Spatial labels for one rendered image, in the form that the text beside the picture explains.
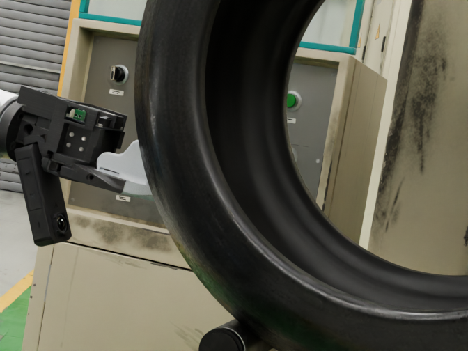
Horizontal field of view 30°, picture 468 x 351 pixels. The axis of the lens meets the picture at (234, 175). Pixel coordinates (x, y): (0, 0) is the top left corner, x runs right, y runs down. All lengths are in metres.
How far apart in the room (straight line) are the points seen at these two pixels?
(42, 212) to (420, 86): 0.50
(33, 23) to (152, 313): 8.61
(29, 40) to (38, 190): 9.15
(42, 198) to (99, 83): 0.77
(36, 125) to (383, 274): 0.43
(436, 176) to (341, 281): 0.20
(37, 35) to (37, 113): 9.12
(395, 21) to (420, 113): 3.13
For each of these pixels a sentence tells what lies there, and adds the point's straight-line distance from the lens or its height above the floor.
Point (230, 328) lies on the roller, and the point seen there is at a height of 0.92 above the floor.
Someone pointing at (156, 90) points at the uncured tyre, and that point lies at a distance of 0.82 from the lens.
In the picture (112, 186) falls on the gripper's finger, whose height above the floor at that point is 1.03.
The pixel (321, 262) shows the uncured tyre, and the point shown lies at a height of 0.97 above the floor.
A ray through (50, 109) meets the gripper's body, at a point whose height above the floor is 1.10.
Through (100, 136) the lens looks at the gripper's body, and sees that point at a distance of 0.95.
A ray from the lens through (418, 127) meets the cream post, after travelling 1.15.
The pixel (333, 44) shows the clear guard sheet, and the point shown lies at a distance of 1.56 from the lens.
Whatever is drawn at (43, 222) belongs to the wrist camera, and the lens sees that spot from 0.99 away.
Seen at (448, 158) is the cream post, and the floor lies 1.12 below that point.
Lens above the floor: 1.11
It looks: 3 degrees down
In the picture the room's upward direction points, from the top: 10 degrees clockwise
